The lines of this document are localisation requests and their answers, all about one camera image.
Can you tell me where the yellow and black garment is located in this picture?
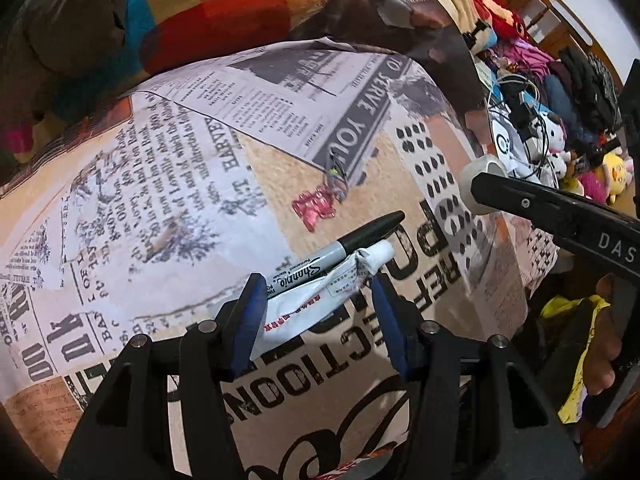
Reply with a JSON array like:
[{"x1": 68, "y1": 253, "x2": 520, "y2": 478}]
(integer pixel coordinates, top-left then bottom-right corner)
[{"x1": 541, "y1": 294, "x2": 612, "y2": 426}]

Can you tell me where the pink plush toy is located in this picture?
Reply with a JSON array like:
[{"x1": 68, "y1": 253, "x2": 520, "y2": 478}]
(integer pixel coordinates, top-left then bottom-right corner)
[{"x1": 574, "y1": 169, "x2": 607, "y2": 200}]

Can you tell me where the squeezed white tube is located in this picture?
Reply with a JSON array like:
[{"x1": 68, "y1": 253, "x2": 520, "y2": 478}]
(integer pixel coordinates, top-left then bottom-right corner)
[{"x1": 252, "y1": 240, "x2": 399, "y2": 356}]

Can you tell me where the red plush toy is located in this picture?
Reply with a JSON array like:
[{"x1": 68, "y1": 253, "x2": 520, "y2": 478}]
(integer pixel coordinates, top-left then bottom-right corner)
[{"x1": 479, "y1": 0, "x2": 532, "y2": 42}]

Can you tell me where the yellow plush toy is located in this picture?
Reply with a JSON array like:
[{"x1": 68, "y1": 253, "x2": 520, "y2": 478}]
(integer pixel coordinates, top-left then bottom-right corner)
[{"x1": 601, "y1": 152, "x2": 635, "y2": 205}]

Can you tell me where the white cable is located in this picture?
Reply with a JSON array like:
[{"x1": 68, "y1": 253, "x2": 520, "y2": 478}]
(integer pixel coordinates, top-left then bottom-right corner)
[{"x1": 492, "y1": 72, "x2": 553, "y2": 173}]

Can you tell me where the clear tape roll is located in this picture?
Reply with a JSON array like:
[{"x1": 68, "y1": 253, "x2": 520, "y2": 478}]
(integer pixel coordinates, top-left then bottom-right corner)
[{"x1": 459, "y1": 155, "x2": 509, "y2": 216}]

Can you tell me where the colourful patchwork blanket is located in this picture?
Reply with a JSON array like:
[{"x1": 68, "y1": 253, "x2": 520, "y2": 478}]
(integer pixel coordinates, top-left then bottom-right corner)
[{"x1": 0, "y1": 0, "x2": 351, "y2": 131}]

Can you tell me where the white cat plush toy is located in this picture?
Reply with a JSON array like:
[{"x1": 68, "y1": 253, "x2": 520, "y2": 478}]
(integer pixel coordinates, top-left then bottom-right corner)
[{"x1": 539, "y1": 111, "x2": 570, "y2": 157}]

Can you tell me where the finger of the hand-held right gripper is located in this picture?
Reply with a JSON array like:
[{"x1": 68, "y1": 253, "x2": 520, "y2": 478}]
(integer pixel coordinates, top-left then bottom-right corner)
[{"x1": 470, "y1": 172, "x2": 576, "y2": 247}]

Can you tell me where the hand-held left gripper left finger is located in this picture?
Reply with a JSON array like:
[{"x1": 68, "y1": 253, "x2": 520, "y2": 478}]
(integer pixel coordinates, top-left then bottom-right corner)
[{"x1": 57, "y1": 273, "x2": 269, "y2": 480}]

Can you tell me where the pink bear keychain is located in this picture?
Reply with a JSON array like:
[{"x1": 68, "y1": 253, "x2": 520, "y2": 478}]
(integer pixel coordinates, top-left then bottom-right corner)
[{"x1": 292, "y1": 157, "x2": 351, "y2": 234}]

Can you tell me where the newspaper printed blanket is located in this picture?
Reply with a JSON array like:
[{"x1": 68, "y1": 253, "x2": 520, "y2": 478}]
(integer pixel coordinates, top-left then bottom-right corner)
[{"x1": 0, "y1": 35, "x2": 561, "y2": 480}]

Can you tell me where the black marker pen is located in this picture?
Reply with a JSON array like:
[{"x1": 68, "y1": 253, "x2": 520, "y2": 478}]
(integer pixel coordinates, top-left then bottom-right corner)
[{"x1": 265, "y1": 211, "x2": 406, "y2": 302}]

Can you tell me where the round white device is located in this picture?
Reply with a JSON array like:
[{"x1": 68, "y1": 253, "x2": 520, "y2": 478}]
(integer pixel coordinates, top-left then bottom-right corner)
[{"x1": 487, "y1": 117, "x2": 527, "y2": 162}]

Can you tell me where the person's right hand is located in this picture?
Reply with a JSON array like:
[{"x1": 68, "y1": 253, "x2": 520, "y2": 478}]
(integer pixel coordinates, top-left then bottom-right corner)
[{"x1": 584, "y1": 275, "x2": 632, "y2": 397}]

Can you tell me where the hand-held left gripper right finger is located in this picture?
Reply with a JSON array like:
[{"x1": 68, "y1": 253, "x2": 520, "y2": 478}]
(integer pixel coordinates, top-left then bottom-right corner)
[{"x1": 369, "y1": 275, "x2": 586, "y2": 480}]

